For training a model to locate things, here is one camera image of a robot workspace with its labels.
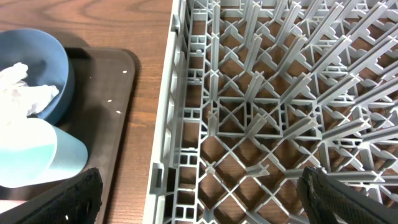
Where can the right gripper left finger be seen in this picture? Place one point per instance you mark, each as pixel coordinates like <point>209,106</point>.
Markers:
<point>77,200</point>

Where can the large dark blue bowl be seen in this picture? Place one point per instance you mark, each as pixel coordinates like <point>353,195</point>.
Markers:
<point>48,64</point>

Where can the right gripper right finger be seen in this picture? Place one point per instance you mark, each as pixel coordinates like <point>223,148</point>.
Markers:
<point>324,199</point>

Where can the grey dishwasher rack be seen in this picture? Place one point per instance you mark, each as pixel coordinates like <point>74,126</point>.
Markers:
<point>253,92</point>

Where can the light blue cup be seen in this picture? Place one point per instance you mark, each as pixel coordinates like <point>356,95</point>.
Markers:
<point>35,152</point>

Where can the brown serving tray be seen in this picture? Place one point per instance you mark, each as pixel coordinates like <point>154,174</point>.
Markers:
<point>103,84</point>

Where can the white tissue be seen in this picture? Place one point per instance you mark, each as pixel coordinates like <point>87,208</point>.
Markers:
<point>18,99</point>

